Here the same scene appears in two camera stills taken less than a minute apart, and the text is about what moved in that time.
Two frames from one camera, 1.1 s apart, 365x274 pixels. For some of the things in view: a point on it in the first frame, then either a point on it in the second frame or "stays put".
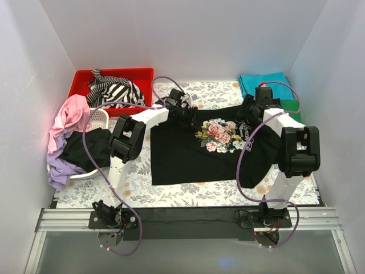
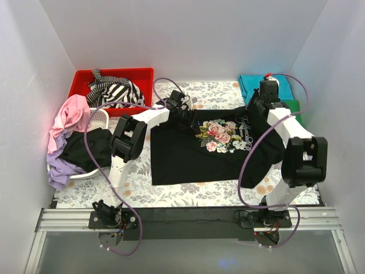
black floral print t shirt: [227, 148] stays put
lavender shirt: [60, 169] stays put
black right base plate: [251, 218] stays put
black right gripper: [246, 108] to [257, 103]
